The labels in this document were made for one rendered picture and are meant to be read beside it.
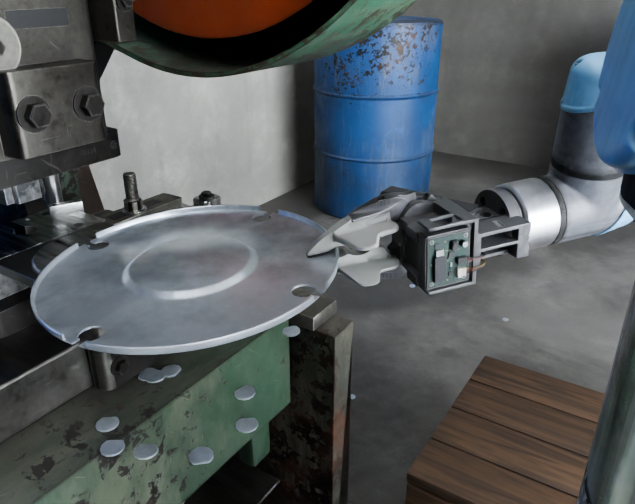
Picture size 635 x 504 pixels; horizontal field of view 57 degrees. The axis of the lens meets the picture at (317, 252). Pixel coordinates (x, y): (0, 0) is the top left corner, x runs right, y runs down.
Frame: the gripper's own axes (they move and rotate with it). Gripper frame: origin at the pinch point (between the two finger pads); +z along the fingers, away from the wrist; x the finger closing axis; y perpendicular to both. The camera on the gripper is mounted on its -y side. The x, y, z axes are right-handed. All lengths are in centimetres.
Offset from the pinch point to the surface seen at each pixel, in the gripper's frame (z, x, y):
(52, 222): 26.4, 0.1, -23.0
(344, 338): -6.6, 20.5, -12.7
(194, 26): 3.0, -18.6, -43.3
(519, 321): -95, 88, -89
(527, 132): -211, 77, -243
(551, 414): -45, 49, -14
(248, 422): 10.0, 14.8, 4.5
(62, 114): 21.0, -14.5, -12.4
